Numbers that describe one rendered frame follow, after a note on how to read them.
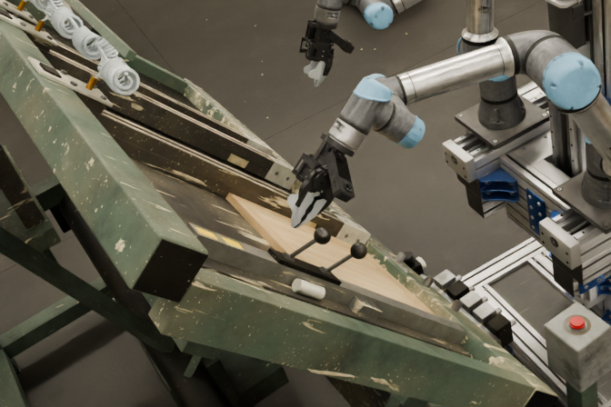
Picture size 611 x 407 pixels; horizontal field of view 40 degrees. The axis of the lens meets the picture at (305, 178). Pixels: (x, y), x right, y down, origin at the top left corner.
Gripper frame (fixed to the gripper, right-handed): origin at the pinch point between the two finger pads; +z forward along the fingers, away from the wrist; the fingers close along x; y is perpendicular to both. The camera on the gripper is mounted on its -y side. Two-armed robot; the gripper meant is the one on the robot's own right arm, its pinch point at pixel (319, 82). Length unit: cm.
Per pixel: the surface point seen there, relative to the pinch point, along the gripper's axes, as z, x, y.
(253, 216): 17, 48, 39
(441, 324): 34, 80, -4
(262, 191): 18.1, 33.4, 30.5
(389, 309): 25, 81, 16
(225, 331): -1, 110, 73
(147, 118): 16, -9, 51
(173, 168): 9, 35, 58
